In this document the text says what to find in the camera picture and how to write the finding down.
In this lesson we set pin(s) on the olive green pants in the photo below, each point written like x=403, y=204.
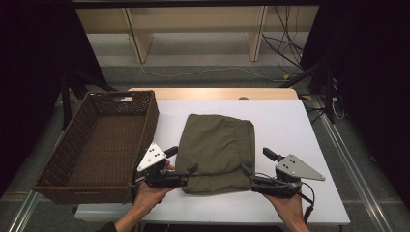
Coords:
x=219, y=151

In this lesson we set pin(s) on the wooden table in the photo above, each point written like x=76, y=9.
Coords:
x=212, y=93

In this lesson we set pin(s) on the person's right hand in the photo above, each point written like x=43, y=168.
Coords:
x=288, y=208

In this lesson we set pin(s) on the black curtain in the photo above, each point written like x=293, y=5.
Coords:
x=374, y=80
x=29, y=80

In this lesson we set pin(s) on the person's left hand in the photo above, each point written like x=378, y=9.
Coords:
x=151, y=193

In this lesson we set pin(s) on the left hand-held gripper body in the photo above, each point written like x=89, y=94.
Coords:
x=152, y=158

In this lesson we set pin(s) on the light wooden shelf unit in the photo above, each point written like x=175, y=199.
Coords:
x=193, y=22

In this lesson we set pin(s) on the metal floor rail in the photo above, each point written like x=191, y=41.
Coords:
x=24, y=211
x=354, y=167

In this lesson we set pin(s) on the black metal stand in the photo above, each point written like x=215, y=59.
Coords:
x=327, y=90
x=69, y=96

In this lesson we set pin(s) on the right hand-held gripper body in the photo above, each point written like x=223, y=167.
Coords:
x=290, y=175

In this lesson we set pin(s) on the brown wicker basket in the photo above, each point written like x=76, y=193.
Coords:
x=106, y=148

